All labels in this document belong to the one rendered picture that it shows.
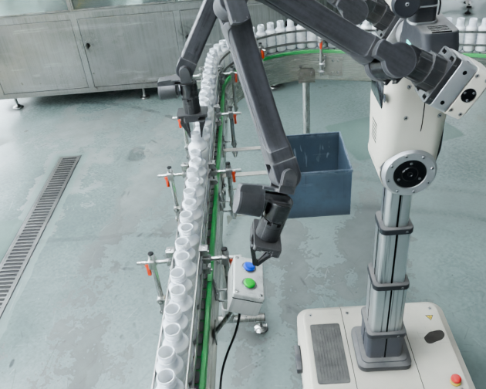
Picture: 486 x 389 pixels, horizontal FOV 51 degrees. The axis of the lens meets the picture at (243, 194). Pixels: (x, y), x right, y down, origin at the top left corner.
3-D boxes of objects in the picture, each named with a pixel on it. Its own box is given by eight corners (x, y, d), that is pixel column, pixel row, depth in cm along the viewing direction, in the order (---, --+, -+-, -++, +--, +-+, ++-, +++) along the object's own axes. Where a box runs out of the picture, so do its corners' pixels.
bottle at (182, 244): (197, 275, 149) (189, 231, 139) (204, 289, 144) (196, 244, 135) (177, 282, 147) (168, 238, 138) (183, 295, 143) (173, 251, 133)
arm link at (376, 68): (428, 52, 114) (415, 55, 119) (389, 33, 112) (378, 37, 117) (412, 91, 115) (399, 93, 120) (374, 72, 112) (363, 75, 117)
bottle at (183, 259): (204, 293, 142) (197, 248, 133) (198, 309, 138) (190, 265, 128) (184, 292, 144) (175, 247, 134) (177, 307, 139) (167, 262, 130)
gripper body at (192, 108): (179, 113, 177) (175, 93, 173) (208, 110, 176) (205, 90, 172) (177, 121, 171) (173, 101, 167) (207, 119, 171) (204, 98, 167)
